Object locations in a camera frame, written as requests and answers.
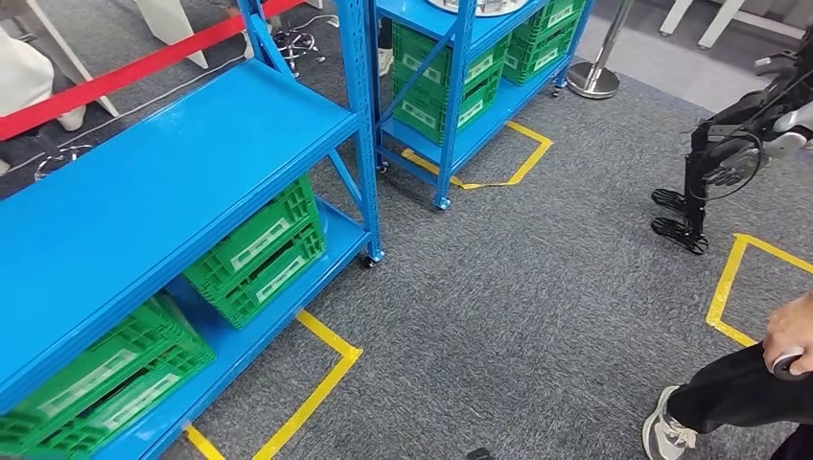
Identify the black round stool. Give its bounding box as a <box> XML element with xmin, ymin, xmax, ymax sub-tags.
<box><xmin>0</xmin><ymin>126</ymin><xmax>95</xmax><ymax>183</ymax></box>
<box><xmin>271</xmin><ymin>28</ymin><xmax>327</xmax><ymax>79</ymax></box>

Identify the black thin ring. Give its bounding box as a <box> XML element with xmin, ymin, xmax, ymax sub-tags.
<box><xmin>687</xmin><ymin>129</ymin><xmax>763</xmax><ymax>203</ymax></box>

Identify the white table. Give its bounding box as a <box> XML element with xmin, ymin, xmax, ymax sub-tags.
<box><xmin>659</xmin><ymin>0</ymin><xmax>813</xmax><ymax>51</ymax></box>

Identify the black silver humanoid robot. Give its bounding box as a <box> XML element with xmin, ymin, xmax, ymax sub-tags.
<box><xmin>650</xmin><ymin>25</ymin><xmax>813</xmax><ymax>257</ymax></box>

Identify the silver wheel hubcap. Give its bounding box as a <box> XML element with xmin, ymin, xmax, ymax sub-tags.
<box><xmin>425</xmin><ymin>0</ymin><xmax>528</xmax><ymax>18</ymax></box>

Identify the white desk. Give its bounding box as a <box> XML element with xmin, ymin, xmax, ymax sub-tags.
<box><xmin>12</xmin><ymin>0</ymin><xmax>121</xmax><ymax>119</ymax></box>
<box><xmin>133</xmin><ymin>0</ymin><xmax>210</xmax><ymax>70</ymax></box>

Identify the silver stanchion post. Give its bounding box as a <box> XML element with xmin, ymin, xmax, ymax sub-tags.
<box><xmin>566</xmin><ymin>0</ymin><xmax>637</xmax><ymax>100</ymax></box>

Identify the black round disc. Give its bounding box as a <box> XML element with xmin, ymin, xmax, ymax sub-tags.
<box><xmin>771</xmin><ymin>347</ymin><xmax>813</xmax><ymax>382</ymax></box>

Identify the blue metal shelf rack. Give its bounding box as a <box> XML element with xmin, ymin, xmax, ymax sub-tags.
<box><xmin>0</xmin><ymin>0</ymin><xmax>385</xmax><ymax>460</ymax></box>
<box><xmin>364</xmin><ymin>0</ymin><xmax>595</xmax><ymax>211</ymax></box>

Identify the red barrier belt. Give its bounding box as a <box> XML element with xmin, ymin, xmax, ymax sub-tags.
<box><xmin>0</xmin><ymin>0</ymin><xmax>306</xmax><ymax>142</ymax></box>

